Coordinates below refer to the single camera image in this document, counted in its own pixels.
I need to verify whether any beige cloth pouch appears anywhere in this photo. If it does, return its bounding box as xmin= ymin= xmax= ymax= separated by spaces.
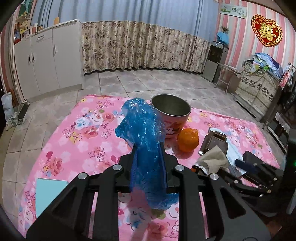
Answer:
xmin=193 ymin=145 xmax=229 ymax=176

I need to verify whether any blue plastic bag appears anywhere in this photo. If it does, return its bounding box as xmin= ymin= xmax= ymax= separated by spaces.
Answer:
xmin=115 ymin=98 xmax=179 ymax=210

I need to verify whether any white blue wipes pack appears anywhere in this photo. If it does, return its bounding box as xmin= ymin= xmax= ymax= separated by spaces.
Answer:
xmin=209 ymin=127 xmax=247 ymax=178

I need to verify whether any orange fruit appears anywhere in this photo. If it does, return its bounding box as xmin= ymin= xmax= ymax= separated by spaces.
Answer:
xmin=177 ymin=128 xmax=199 ymax=152

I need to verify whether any dark brown ashtray tin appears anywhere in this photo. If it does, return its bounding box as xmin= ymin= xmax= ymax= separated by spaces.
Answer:
xmin=199 ymin=130 xmax=228 ymax=156

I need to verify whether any pink metal cup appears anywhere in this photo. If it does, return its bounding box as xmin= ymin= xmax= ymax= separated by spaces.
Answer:
xmin=151 ymin=94 xmax=192 ymax=138

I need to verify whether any pink floral tablecloth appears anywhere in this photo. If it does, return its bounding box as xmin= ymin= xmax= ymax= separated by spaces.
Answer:
xmin=18 ymin=95 xmax=278 ymax=240

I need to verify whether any clothes rack with clothes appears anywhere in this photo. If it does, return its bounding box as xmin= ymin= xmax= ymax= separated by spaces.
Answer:
xmin=262 ymin=63 xmax=295 ymax=153

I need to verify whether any patterned covered chest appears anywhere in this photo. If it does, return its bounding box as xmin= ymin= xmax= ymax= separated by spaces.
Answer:
xmin=234 ymin=60 xmax=280 ymax=123

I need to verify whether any small metal side table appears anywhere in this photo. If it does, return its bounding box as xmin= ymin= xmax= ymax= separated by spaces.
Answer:
xmin=215 ymin=62 xmax=242 ymax=94

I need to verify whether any pile of bedding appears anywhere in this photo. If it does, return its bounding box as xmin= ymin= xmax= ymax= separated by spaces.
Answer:
xmin=250 ymin=53 xmax=281 ymax=77

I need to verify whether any grey water dispenser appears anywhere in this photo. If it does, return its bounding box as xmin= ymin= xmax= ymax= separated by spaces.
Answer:
xmin=202 ymin=41 xmax=229 ymax=84

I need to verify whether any blue floral curtain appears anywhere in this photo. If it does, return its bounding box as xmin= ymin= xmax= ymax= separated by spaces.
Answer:
xmin=32 ymin=1 xmax=219 ymax=73

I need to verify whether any white cabinet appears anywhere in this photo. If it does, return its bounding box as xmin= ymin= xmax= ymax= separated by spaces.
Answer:
xmin=14 ymin=20 xmax=84 ymax=101

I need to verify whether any blue covered bottle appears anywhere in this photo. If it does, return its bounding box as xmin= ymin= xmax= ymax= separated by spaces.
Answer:
xmin=217 ymin=32 xmax=229 ymax=46

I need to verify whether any red gold heart decoration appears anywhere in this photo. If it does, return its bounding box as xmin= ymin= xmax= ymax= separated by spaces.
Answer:
xmin=251 ymin=15 xmax=283 ymax=48

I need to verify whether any landscape wall picture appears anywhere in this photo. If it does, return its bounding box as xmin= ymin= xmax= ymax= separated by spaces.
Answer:
xmin=220 ymin=4 xmax=247 ymax=19

